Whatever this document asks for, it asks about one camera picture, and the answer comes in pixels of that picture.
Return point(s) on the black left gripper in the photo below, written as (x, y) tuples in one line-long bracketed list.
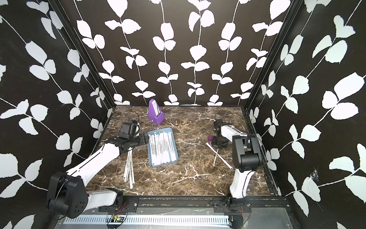
[(143, 138)]

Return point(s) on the black corner frame post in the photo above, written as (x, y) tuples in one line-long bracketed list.
[(294, 8)]

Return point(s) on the white slotted cable duct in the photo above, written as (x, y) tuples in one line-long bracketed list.
[(160, 220)]

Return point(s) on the blue plastic storage box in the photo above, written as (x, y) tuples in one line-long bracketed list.
[(166, 130)]

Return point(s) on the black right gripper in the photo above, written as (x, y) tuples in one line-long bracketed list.
[(224, 146)]

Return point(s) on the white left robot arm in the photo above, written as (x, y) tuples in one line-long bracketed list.
[(67, 195)]

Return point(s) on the small purple block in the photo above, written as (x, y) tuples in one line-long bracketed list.
[(210, 138)]

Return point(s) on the small green circuit board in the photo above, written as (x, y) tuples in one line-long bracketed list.
[(116, 219)]

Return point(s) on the black left corner post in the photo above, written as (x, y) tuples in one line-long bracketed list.
[(76, 40)]

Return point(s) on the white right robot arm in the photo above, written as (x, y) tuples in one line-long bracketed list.
[(246, 154)]

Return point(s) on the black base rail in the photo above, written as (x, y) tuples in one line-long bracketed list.
[(220, 204)]

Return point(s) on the purple metronome-like object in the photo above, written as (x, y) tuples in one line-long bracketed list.
[(155, 113)]

